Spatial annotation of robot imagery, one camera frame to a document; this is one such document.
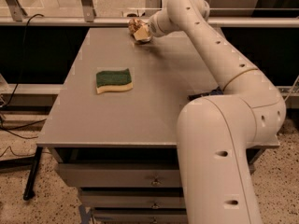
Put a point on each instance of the green and yellow sponge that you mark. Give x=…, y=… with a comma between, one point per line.
x=113, y=81

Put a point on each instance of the blue snack packet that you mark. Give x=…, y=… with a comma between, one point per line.
x=216, y=91

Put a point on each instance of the bottom grey drawer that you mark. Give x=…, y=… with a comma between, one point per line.
x=143, y=216

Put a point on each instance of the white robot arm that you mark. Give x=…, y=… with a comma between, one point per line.
x=214, y=132

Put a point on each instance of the metal window rail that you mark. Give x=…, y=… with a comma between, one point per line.
x=214, y=21

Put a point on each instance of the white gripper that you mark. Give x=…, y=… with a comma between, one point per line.
x=154, y=27

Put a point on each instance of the black table leg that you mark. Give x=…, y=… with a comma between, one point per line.
x=29, y=189

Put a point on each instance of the grey drawer cabinet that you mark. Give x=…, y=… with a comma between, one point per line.
x=135, y=126

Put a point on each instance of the middle grey drawer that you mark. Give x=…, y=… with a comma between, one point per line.
x=159, y=198

